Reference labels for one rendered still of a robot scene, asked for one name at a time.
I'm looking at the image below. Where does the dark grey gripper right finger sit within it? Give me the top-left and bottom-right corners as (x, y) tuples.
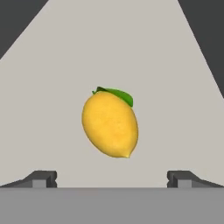
(166, 170), (224, 189)

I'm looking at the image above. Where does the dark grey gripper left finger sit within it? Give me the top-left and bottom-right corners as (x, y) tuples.
(0, 170), (58, 189)

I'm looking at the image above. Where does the yellow lemon with green leaf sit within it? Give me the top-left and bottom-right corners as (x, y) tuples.
(80, 86), (139, 159)

